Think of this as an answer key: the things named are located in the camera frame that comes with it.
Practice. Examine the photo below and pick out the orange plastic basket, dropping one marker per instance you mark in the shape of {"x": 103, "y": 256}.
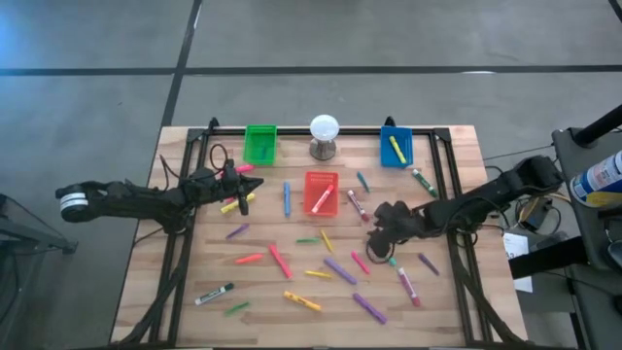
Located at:
{"x": 311, "y": 189}

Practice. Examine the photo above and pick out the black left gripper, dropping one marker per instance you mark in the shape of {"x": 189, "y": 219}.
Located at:
{"x": 214, "y": 187}

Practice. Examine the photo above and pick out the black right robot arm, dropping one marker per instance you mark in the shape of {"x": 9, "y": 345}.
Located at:
{"x": 486, "y": 199}

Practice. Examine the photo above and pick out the teal highlighter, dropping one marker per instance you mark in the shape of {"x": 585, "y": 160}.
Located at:
{"x": 392, "y": 261}

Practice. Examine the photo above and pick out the black flat bar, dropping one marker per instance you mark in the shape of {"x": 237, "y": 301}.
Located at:
{"x": 549, "y": 260}

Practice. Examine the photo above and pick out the white blue spray can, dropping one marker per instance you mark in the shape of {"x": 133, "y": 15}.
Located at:
{"x": 600, "y": 180}

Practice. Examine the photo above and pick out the thin purple marker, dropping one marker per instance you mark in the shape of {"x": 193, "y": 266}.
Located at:
{"x": 428, "y": 264}
{"x": 237, "y": 231}

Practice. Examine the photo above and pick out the white paper sheet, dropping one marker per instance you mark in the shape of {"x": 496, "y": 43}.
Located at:
{"x": 514, "y": 245}

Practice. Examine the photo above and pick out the thin yellow marker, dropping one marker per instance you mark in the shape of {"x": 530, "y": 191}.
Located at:
{"x": 327, "y": 241}
{"x": 317, "y": 274}

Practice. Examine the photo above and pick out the thin green marker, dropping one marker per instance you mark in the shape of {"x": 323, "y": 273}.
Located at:
{"x": 307, "y": 240}
{"x": 237, "y": 307}

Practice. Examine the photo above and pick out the pink red highlighter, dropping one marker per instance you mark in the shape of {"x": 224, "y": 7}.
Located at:
{"x": 280, "y": 261}

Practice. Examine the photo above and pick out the blue plastic basket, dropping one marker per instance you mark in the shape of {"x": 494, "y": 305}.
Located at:
{"x": 386, "y": 155}

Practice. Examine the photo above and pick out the black aluminium table frame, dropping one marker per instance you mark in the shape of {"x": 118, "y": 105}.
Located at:
{"x": 291, "y": 131}

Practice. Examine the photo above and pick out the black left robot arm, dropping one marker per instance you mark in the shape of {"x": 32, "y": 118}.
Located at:
{"x": 126, "y": 201}

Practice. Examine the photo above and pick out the blue marker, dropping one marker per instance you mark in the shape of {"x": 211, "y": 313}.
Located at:
{"x": 286, "y": 199}

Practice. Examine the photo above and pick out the purple highlighter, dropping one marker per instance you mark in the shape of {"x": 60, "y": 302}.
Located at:
{"x": 340, "y": 270}
{"x": 369, "y": 308}

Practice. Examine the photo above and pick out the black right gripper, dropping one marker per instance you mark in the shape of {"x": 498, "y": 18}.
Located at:
{"x": 398, "y": 219}

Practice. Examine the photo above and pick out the white light bulb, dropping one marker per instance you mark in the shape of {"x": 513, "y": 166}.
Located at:
{"x": 324, "y": 129}

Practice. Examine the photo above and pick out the black pole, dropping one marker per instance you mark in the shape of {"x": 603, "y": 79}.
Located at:
{"x": 600, "y": 127}

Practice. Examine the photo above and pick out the orange marker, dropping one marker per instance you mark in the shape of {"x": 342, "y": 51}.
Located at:
{"x": 250, "y": 259}

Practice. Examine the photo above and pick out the grey side table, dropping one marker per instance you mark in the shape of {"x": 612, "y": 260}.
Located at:
{"x": 590, "y": 233}

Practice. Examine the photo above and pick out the thin teal marker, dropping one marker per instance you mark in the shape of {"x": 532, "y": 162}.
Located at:
{"x": 263, "y": 152}
{"x": 363, "y": 182}

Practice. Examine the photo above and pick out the white marker black cap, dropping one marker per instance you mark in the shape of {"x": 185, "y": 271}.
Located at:
{"x": 214, "y": 294}

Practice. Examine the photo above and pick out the green plastic basket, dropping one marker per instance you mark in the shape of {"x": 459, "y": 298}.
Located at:
{"x": 252, "y": 146}

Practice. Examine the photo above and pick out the black power adapter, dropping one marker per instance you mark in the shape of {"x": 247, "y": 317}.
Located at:
{"x": 534, "y": 216}

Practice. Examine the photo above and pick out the white marker red cap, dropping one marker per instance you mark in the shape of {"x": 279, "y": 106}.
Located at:
{"x": 357, "y": 205}

